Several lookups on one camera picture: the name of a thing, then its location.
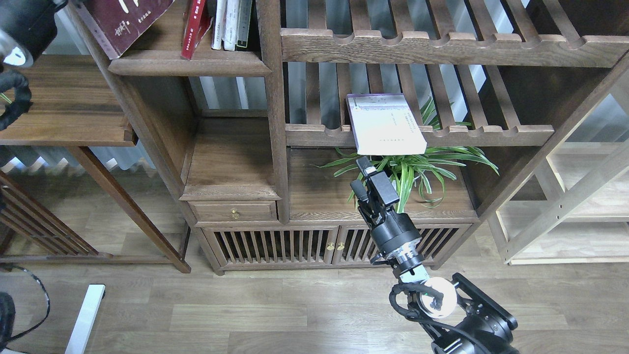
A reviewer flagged white upright book middle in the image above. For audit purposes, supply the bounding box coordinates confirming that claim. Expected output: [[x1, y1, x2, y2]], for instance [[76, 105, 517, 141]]
[[223, 0, 240, 51]]

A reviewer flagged pale lilac paperback book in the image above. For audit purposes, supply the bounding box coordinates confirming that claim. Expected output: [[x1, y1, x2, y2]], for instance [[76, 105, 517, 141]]
[[346, 93, 427, 155]]

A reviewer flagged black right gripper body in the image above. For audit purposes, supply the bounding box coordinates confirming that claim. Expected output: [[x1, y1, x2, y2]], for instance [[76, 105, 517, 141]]
[[359, 200, 423, 268]]

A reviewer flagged white flat bar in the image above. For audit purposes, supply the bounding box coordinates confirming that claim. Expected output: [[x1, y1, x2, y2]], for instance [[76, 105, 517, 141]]
[[65, 284, 106, 354]]

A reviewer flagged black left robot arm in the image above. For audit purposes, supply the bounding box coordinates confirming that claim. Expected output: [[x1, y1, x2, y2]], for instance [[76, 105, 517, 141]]
[[0, 0, 69, 354]]

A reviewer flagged red paperback book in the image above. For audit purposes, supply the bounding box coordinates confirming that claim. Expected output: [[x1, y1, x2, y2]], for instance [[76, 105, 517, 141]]
[[180, 0, 213, 60]]

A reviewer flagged dark spine upright book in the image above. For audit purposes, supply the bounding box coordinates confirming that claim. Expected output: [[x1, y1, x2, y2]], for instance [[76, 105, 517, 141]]
[[236, 0, 253, 51]]

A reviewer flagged dark wooden side table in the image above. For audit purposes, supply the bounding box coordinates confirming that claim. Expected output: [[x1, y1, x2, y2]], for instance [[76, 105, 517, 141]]
[[1, 55, 191, 273]]

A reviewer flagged dark maroon Chinese book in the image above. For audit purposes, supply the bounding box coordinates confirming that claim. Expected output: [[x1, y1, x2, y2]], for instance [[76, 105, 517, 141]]
[[72, 0, 174, 59]]

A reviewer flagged white upright book left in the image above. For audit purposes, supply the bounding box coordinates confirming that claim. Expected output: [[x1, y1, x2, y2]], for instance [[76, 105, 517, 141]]
[[211, 0, 227, 50]]

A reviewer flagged white upright book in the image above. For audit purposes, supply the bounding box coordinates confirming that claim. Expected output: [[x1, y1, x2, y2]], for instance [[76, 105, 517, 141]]
[[211, 0, 227, 50], [223, 0, 240, 51]]

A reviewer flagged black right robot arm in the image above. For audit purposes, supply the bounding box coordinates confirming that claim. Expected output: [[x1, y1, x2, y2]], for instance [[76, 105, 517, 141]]
[[351, 157, 517, 354]]

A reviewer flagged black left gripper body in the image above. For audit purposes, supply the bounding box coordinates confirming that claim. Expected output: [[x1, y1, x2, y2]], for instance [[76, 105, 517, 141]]
[[0, 0, 68, 67]]

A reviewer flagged green spider plant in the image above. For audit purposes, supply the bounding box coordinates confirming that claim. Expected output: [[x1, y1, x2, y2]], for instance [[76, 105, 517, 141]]
[[316, 98, 499, 213]]

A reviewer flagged light wooden shelf unit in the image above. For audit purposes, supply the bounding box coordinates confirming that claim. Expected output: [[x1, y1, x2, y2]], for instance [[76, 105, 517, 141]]
[[486, 81, 629, 266]]

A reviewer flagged dark wooden bookshelf cabinet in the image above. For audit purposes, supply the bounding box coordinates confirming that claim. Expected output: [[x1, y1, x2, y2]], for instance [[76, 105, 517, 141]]
[[68, 0, 628, 274]]

